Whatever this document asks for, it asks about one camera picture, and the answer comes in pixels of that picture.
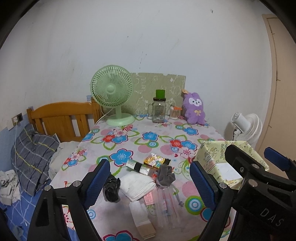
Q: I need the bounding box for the beige door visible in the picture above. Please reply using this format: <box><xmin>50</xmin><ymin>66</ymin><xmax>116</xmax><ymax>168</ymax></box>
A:
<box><xmin>255</xmin><ymin>14</ymin><xmax>295</xmax><ymax>160</ymax></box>

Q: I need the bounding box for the wooden headboard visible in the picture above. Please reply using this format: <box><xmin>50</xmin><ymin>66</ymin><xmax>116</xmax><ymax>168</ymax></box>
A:
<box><xmin>27</xmin><ymin>98</ymin><xmax>103</xmax><ymax>142</ymax></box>

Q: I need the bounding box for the white brown paper packet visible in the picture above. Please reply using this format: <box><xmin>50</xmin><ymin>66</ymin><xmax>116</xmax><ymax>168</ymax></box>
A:
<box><xmin>129</xmin><ymin>201</ymin><xmax>156</xmax><ymax>240</ymax></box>

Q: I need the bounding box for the toothpick jar orange lid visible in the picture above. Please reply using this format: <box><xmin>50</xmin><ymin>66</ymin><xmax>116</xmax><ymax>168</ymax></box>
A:
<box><xmin>170</xmin><ymin>105</ymin><xmax>182</xmax><ymax>120</ymax></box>

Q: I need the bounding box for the clear plastic pouch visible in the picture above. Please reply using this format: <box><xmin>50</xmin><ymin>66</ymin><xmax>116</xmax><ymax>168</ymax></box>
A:
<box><xmin>152</xmin><ymin>184</ymin><xmax>184</xmax><ymax>229</ymax></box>

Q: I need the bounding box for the white bed blanket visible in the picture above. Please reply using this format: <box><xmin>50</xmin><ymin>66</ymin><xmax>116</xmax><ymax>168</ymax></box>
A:
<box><xmin>48</xmin><ymin>141</ymin><xmax>80</xmax><ymax>180</ymax></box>

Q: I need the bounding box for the grey sock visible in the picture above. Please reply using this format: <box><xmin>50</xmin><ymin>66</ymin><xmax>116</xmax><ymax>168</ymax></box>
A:
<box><xmin>156</xmin><ymin>165</ymin><xmax>176</xmax><ymax>187</ymax></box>

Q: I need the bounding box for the pink packet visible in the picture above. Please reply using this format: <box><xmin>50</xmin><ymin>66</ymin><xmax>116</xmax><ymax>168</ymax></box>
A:
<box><xmin>144</xmin><ymin>192</ymin><xmax>154</xmax><ymax>205</ymax></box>

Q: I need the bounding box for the colourful cartoon snack box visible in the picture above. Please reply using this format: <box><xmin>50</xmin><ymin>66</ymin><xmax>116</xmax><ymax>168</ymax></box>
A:
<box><xmin>144</xmin><ymin>153</ymin><xmax>171</xmax><ymax>169</ymax></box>

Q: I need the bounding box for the grey plaid pillow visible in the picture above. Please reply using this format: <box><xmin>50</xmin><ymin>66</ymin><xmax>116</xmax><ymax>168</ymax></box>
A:
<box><xmin>11</xmin><ymin>123</ymin><xmax>60</xmax><ymax>196</ymax></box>

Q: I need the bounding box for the floral tablecloth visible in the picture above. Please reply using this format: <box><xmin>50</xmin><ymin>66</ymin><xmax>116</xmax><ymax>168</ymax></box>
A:
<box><xmin>51</xmin><ymin>115</ymin><xmax>222</xmax><ymax>240</ymax></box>

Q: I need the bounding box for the yellow-green fabric storage box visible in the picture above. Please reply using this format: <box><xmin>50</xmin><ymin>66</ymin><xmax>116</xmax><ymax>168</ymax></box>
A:
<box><xmin>194</xmin><ymin>141</ymin><xmax>269</xmax><ymax>190</ymax></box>

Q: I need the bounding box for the purple bunny plush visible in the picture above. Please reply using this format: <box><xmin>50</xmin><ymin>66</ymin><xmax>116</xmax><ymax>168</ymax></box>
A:
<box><xmin>182</xmin><ymin>89</ymin><xmax>206</xmax><ymax>126</ymax></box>

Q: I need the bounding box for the green desk fan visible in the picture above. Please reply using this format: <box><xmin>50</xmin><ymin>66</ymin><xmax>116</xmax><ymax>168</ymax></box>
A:
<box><xmin>90</xmin><ymin>65</ymin><xmax>135</xmax><ymax>126</ymax></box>

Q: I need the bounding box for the blue checked bedsheet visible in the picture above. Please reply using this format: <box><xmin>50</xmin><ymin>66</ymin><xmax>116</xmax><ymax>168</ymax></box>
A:
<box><xmin>1</xmin><ymin>187</ymin><xmax>42</xmax><ymax>240</ymax></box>

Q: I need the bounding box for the white standing fan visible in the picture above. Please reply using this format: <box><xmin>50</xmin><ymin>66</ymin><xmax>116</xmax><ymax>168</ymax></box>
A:
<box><xmin>224</xmin><ymin>112</ymin><xmax>263</xmax><ymax>148</ymax></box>

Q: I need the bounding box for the glass jar green lid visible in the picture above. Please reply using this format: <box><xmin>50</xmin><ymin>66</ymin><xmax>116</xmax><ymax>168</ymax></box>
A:
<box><xmin>147</xmin><ymin>89</ymin><xmax>169</xmax><ymax>123</ymax></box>

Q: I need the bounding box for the green patterned board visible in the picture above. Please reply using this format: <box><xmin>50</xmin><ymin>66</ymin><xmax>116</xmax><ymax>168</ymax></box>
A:
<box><xmin>122</xmin><ymin>73</ymin><xmax>186</xmax><ymax>115</ymax></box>

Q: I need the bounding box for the green orange tissue pack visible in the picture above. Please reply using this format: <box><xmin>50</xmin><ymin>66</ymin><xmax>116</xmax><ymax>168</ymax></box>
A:
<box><xmin>126</xmin><ymin>159</ymin><xmax>156</xmax><ymax>177</ymax></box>

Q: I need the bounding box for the wall socket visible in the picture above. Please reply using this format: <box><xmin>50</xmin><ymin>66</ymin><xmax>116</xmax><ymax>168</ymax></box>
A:
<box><xmin>11</xmin><ymin>113</ymin><xmax>23</xmax><ymax>126</ymax></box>

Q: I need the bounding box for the white towel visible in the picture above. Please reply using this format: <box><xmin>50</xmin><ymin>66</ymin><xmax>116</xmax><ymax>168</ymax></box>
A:
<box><xmin>120</xmin><ymin>171</ymin><xmax>156</xmax><ymax>202</ymax></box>

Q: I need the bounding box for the black plastic bag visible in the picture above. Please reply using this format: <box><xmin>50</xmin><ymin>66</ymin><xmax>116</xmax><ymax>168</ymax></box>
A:
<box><xmin>103</xmin><ymin>174</ymin><xmax>121</xmax><ymax>203</ymax></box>

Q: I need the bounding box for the crumpled white cloth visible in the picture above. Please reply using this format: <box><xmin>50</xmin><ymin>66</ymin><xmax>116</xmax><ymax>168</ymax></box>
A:
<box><xmin>0</xmin><ymin>170</ymin><xmax>21</xmax><ymax>206</ymax></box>

